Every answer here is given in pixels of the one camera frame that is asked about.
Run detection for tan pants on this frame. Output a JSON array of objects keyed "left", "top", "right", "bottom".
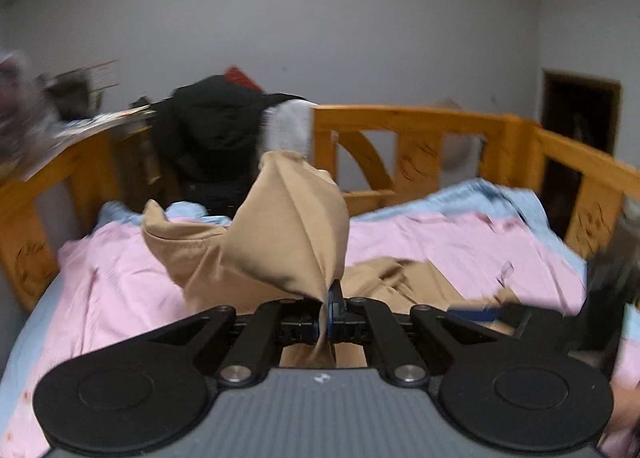
[{"left": 141, "top": 150, "right": 518, "bottom": 369}]

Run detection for pink bed sheet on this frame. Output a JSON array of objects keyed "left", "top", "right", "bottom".
[{"left": 0, "top": 178, "right": 588, "bottom": 374}]

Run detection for black jacket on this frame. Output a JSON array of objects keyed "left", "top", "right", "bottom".
[{"left": 150, "top": 74, "right": 306, "bottom": 216}]

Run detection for white grey garment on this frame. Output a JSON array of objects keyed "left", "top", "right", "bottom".
[{"left": 262, "top": 99, "right": 318, "bottom": 164}]

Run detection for wooden bed frame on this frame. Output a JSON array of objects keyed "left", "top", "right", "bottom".
[{"left": 0, "top": 105, "right": 640, "bottom": 311}]

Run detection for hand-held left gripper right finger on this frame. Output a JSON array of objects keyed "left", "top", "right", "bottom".
[{"left": 327, "top": 279, "right": 501, "bottom": 386}]

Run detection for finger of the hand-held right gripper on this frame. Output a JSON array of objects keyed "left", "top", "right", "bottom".
[{"left": 446, "top": 302, "right": 548, "bottom": 335}]

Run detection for dark wooden door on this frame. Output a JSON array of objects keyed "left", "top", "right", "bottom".
[{"left": 540, "top": 68, "right": 623, "bottom": 241}]

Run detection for stack of magazines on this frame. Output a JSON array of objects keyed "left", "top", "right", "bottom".
[{"left": 50, "top": 106, "right": 157, "bottom": 140}]

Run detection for grey blurred bundle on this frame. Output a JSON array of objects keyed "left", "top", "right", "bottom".
[{"left": 0, "top": 47, "right": 58, "bottom": 181}]

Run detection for pink blanket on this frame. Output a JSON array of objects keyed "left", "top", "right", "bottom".
[{"left": 0, "top": 211, "right": 640, "bottom": 458}]

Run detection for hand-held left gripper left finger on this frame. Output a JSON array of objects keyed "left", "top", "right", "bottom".
[{"left": 150, "top": 297, "right": 325, "bottom": 386}]

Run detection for dark brown object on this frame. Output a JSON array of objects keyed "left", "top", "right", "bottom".
[{"left": 47, "top": 69, "right": 96, "bottom": 120}]

